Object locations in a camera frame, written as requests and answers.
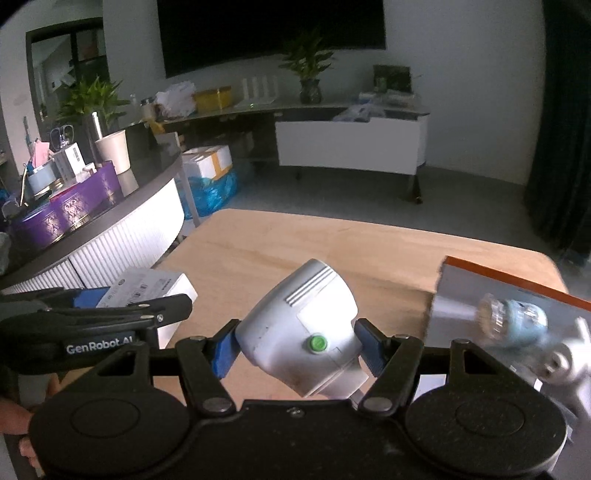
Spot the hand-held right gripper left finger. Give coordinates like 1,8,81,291
92,319,241,415

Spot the white printed carton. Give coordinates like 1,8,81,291
53,141,86,181

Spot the curved ribbed white counter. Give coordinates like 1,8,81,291
0,124,185,296

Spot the blue plastic bag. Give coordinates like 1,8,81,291
185,171,241,217

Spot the white plug-in heater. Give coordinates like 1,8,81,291
536,318,591,416

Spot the white router with antennas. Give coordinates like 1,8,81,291
240,76,280,104

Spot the dark framed glass door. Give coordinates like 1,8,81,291
25,17,109,123

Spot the green leafy plant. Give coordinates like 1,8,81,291
58,76,130,134

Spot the light blue container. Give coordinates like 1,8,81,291
27,164,58,195

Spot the orange-rimmed cardboard box tray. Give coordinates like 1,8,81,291
424,256,591,480

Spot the white plastic bag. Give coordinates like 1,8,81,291
154,82,197,118

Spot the white cabinet on wheels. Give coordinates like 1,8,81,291
274,115,430,204

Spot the cardboard box with orange tape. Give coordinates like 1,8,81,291
181,145,233,181

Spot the dark green curtain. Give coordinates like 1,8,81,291
524,0,591,259

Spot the yellow box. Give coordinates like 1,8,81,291
194,86,234,112

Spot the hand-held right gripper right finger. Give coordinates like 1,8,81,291
355,318,511,415

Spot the person's left hand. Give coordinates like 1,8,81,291
0,398,41,469

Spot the purple patterned gift box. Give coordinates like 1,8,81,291
11,164,123,250

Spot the white cardboard product box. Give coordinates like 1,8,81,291
97,267,199,350

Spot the dark picture frame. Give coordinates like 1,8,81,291
373,65,411,93

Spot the white plant pot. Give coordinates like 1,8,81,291
95,129,130,176

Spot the black wall screen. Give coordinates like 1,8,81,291
157,0,386,79

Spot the green plant in glass vase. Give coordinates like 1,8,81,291
279,30,335,104

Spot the white heater with green button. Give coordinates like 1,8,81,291
235,258,370,400

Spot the clear plastic bag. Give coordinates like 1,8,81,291
332,104,372,123

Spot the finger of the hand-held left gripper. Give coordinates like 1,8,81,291
44,294,192,331
0,287,112,319

